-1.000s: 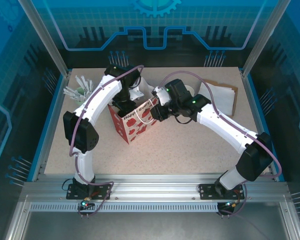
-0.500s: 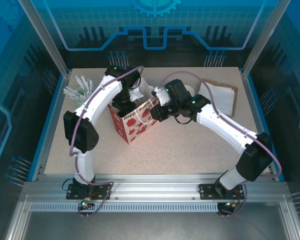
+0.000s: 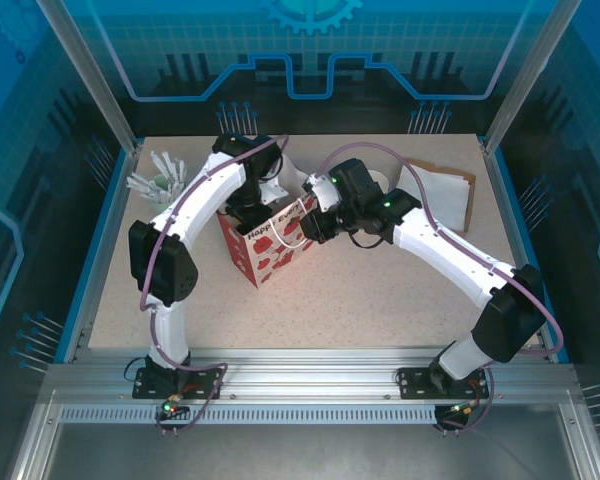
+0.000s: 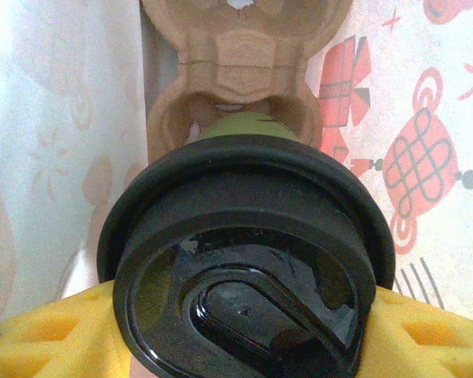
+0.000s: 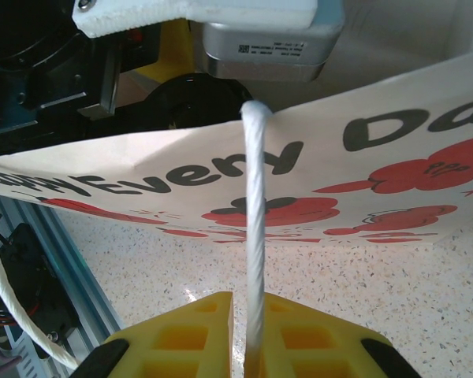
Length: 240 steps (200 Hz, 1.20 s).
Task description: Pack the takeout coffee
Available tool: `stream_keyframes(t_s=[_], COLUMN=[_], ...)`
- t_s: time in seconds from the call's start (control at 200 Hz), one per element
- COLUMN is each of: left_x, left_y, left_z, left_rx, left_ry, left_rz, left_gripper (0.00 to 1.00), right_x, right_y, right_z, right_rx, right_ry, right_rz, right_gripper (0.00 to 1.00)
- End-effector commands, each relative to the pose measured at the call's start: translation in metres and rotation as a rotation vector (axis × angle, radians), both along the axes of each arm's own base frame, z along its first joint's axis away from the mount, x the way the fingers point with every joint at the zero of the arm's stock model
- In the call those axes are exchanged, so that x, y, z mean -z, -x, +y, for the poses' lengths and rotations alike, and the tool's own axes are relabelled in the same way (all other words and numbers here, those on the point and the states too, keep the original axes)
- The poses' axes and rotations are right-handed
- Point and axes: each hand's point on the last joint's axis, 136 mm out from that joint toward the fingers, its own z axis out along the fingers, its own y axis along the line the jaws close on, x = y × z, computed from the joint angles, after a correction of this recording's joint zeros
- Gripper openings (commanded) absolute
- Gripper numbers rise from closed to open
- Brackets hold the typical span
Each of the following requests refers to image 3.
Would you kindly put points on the blue table edge strip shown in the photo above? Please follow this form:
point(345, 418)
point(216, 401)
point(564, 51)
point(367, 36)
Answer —
point(98, 250)
point(512, 210)

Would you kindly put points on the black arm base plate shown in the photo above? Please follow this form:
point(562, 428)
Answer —
point(412, 384)
point(147, 387)

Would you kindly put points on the pale green mug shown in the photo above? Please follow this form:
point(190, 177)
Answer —
point(172, 207)

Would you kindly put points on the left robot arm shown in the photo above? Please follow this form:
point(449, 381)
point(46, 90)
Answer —
point(205, 190)

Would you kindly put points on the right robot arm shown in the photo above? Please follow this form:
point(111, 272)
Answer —
point(455, 250)

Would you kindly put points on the white red printed paper bag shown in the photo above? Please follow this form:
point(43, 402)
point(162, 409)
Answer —
point(275, 250)

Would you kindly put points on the white napkins on brown paper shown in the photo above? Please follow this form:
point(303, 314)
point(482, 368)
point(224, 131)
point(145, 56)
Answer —
point(457, 230)

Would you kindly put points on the white paper wrapped stick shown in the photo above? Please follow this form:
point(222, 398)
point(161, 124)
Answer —
point(159, 163)
point(176, 190)
point(173, 167)
point(145, 192)
point(139, 180)
point(180, 170)

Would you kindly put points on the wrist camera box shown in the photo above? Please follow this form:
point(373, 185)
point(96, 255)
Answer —
point(322, 195)
point(274, 190)

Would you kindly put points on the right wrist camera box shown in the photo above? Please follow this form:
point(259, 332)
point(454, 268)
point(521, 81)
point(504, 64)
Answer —
point(322, 195)

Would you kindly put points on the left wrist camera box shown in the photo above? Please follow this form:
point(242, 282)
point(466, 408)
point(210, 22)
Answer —
point(274, 190)

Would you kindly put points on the small connector board with LED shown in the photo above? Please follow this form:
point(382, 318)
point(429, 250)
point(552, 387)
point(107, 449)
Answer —
point(172, 409)
point(462, 409)

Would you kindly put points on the aluminium frame post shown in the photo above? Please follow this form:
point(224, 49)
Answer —
point(97, 85)
point(523, 85)

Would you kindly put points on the aluminium frame rail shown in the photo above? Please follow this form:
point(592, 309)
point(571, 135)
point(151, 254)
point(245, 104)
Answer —
point(305, 375)

